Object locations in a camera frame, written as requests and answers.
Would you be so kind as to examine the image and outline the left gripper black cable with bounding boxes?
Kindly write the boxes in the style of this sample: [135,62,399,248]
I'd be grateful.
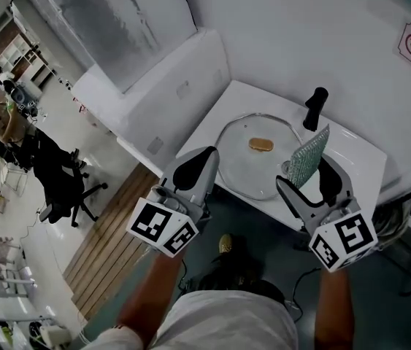
[178,257,188,299]

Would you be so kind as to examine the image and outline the person's white shirt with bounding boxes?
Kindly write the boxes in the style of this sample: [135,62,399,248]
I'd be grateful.
[91,290,299,350]

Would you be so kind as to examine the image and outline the black office chair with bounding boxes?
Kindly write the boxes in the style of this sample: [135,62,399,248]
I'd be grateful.
[31,129,108,228]

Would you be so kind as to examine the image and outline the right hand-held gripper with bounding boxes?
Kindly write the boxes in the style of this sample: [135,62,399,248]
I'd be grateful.
[276,154,378,271]

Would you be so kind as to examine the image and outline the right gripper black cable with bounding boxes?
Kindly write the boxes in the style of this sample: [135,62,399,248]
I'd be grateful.
[292,266,323,322]

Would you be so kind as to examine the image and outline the white sink basin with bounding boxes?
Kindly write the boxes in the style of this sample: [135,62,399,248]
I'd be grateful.
[174,79,388,233]

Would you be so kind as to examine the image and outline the person's black trousers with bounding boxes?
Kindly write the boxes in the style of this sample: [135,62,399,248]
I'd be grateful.
[185,235,286,306]

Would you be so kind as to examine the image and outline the person's left shoe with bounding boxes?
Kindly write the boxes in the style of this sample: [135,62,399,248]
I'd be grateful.
[218,233,236,255]

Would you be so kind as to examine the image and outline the black faucet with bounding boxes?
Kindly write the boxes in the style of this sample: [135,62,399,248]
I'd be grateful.
[302,87,329,132]

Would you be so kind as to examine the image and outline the pale hanging towel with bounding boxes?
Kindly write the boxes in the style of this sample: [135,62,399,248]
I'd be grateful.
[372,198,411,247]

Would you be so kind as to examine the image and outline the person's right forearm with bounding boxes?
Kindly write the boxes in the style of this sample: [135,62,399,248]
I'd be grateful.
[314,268,356,350]

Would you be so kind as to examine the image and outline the green scrubbing sponge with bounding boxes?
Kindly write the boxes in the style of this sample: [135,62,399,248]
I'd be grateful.
[285,123,331,190]

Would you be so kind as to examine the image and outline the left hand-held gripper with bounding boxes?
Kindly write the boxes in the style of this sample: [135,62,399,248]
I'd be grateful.
[126,146,221,258]

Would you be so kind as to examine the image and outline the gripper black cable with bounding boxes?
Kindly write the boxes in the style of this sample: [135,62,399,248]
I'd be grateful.
[178,257,188,299]
[292,266,323,322]

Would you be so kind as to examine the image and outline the wooden slat platform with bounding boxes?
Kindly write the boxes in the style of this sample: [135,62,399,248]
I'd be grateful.
[62,162,164,321]

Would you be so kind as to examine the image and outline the white open shelf unit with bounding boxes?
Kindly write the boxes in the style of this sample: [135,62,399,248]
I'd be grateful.
[0,34,51,87]

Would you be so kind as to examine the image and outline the person's left forearm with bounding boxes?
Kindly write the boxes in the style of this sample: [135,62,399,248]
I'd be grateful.
[115,252,184,338]

